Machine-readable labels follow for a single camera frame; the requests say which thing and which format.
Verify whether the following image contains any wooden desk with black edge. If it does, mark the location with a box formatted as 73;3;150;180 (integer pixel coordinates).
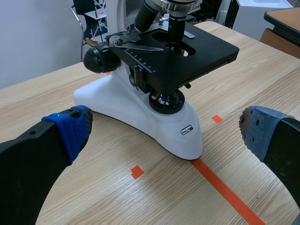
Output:
259;9;300;57

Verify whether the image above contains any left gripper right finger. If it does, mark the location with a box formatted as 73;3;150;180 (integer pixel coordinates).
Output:
238;105;300;211

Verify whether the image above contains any dark blue chair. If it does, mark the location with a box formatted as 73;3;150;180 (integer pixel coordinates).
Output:
71;0;109;62

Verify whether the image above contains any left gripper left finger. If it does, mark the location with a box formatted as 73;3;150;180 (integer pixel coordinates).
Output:
0;105;94;225

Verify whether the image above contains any white and black microscope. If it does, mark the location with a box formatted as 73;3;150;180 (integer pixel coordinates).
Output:
73;0;240;161

